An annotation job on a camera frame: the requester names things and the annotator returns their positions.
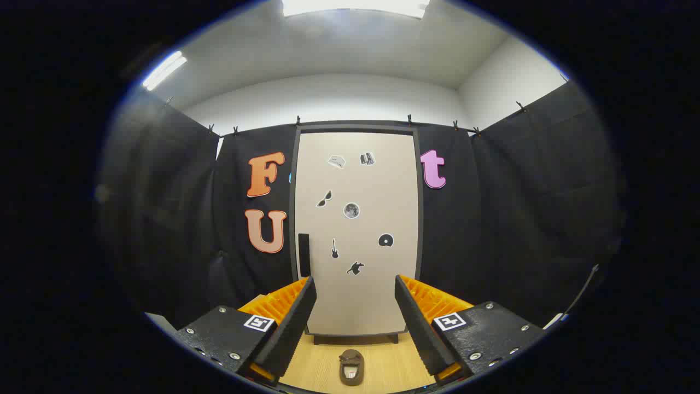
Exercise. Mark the brown furry shoe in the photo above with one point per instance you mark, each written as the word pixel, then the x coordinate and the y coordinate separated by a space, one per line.
pixel 351 369

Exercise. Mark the dark grey shoe cabinet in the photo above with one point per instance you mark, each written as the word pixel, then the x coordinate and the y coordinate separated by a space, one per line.
pixel 355 127

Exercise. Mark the narrow ceiling light strip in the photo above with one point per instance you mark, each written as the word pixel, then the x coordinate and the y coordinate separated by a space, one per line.
pixel 164 70

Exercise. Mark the black backdrop cloth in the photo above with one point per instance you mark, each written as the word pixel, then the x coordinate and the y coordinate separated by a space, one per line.
pixel 492 219

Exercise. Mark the wide ceiling light panel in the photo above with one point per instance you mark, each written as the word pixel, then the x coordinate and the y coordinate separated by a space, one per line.
pixel 355 6

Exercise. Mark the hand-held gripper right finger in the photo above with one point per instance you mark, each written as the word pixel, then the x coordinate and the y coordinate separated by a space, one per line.
pixel 418 328

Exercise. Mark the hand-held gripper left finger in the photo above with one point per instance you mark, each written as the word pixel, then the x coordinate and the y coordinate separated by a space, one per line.
pixel 292 328

